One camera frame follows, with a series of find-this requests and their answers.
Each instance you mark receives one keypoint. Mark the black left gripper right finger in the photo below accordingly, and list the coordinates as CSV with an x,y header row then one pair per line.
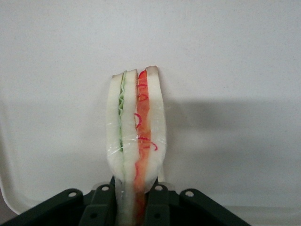
x,y
158,204

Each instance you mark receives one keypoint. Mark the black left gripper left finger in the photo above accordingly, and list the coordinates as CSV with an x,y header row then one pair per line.
x,y
101,204

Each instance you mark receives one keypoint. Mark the plastic white bread sandwich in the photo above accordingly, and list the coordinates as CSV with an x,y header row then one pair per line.
x,y
138,131

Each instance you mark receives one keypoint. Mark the cream plastic tray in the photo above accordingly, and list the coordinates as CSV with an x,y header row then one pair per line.
x,y
150,35

